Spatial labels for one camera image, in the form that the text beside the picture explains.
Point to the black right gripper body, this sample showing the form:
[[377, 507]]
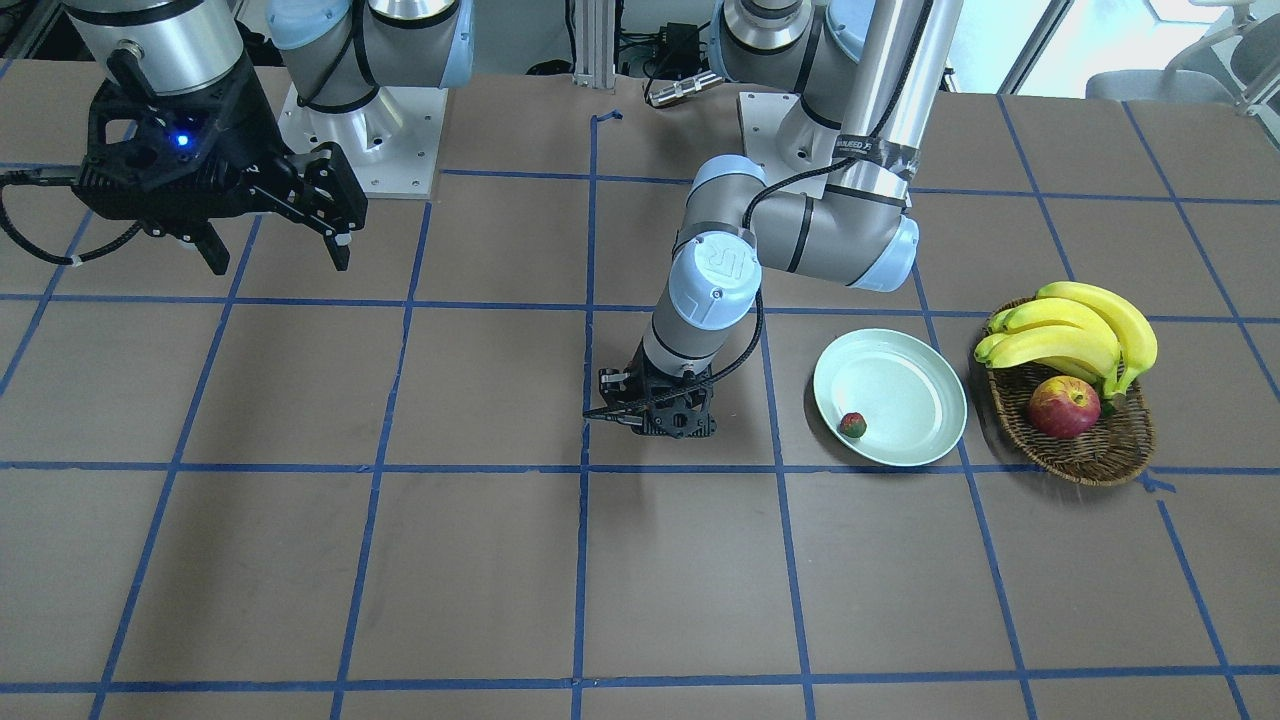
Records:
[[248, 128]]

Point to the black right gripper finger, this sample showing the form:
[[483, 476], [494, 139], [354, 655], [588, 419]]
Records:
[[320, 189], [212, 249]]

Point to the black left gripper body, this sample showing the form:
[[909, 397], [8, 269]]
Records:
[[613, 383]]

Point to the lone strawberry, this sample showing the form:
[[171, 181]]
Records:
[[852, 425]]

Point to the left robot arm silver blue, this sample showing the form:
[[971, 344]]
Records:
[[864, 85]]

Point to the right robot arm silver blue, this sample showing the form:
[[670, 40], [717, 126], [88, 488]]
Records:
[[339, 53]]

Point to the pale green plate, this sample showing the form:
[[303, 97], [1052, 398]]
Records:
[[913, 400]]

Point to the red yellow apple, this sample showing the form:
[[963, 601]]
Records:
[[1063, 407]]

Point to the yellow banana bunch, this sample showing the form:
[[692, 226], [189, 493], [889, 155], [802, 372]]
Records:
[[1080, 329]]

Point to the wicker fruit basket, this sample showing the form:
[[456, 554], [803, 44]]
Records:
[[1061, 374]]

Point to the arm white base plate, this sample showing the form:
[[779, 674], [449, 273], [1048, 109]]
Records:
[[782, 137], [392, 143]]

